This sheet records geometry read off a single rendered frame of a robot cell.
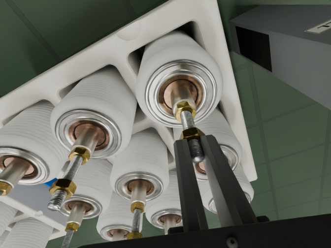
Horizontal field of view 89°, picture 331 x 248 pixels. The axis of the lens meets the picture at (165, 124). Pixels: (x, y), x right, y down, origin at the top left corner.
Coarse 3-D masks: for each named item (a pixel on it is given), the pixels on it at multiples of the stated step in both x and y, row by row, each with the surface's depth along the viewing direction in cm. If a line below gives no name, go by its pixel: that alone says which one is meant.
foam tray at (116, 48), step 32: (192, 0) 19; (128, 32) 21; (160, 32) 21; (192, 32) 28; (64, 64) 22; (96, 64) 22; (128, 64) 23; (224, 64) 23; (32, 96) 25; (64, 96) 26; (224, 96) 26; (160, 128) 29
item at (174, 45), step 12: (168, 36) 21; (180, 36) 20; (156, 48) 18; (168, 48) 16; (180, 48) 16; (192, 48) 16; (144, 60) 18; (156, 60) 16; (168, 60) 16; (204, 60) 16; (144, 72) 17; (216, 72) 17; (144, 84) 17; (144, 108) 19; (156, 120) 20
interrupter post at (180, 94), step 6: (174, 90) 17; (180, 90) 16; (186, 90) 17; (174, 96) 16; (180, 96) 15; (186, 96) 15; (174, 102) 15; (180, 102) 15; (192, 102) 15; (174, 108) 15
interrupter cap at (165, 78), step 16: (176, 64) 16; (192, 64) 16; (160, 80) 16; (176, 80) 17; (192, 80) 17; (208, 80) 17; (144, 96) 17; (160, 96) 18; (192, 96) 18; (208, 96) 18; (160, 112) 19; (208, 112) 19
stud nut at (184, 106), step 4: (180, 104) 15; (184, 104) 15; (188, 104) 14; (176, 108) 15; (180, 108) 14; (184, 108) 14; (188, 108) 14; (192, 108) 14; (176, 112) 15; (180, 112) 15; (192, 112) 15; (196, 112) 15; (176, 116) 15; (192, 116) 15; (180, 120) 15
